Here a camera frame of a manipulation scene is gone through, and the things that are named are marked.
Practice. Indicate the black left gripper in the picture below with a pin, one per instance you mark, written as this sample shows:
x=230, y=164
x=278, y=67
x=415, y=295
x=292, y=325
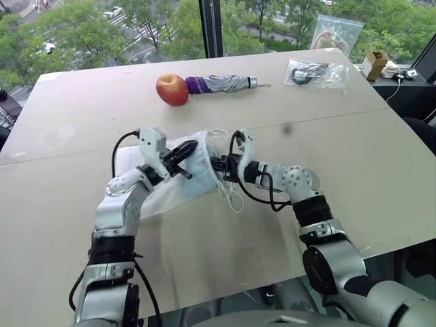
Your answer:
x=169, y=166

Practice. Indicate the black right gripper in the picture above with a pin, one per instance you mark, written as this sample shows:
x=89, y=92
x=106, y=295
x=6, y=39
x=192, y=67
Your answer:
x=229, y=166

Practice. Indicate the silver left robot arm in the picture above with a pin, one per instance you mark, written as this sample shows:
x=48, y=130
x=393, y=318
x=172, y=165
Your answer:
x=112, y=211

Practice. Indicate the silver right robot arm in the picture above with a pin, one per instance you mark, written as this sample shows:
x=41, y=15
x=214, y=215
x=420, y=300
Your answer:
x=334, y=259

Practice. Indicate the clear plastic bag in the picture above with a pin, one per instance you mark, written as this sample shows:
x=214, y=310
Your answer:
x=335, y=73

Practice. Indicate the clear zip bag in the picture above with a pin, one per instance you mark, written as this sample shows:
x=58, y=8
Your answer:
x=335, y=32

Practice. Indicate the red apple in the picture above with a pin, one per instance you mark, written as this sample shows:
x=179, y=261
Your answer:
x=172, y=90

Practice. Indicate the folded silver purple umbrella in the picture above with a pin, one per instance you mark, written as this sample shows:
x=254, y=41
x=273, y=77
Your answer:
x=218, y=84

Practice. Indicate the black window mullion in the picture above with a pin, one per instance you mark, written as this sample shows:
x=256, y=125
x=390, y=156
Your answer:
x=211, y=27

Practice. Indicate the small black object under table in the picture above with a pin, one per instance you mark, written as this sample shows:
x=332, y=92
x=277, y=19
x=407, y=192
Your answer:
x=268, y=295

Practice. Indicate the dark rounded shape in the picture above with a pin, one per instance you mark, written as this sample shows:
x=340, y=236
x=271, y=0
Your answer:
x=197, y=316

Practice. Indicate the white car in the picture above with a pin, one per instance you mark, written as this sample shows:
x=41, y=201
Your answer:
x=48, y=48

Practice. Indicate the small brown cardboard box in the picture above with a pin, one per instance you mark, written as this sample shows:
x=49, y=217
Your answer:
x=373, y=66

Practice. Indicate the crumpled white cloth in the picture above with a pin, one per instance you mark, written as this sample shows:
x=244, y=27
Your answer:
x=391, y=69

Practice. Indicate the dark chair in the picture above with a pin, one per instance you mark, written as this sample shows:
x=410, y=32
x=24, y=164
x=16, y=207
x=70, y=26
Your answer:
x=422, y=134

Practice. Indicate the small white device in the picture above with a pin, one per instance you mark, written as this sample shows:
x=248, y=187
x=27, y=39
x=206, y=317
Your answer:
x=411, y=73

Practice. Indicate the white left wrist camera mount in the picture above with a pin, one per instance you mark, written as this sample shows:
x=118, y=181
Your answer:
x=152, y=144

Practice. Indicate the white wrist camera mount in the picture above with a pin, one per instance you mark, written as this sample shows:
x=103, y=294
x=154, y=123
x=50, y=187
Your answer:
x=152, y=144
x=250, y=150

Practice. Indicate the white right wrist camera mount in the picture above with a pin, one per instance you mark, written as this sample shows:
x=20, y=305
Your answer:
x=250, y=150

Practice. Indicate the dark slanted window frame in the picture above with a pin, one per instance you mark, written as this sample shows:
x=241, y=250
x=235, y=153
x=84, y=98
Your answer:
x=425, y=59

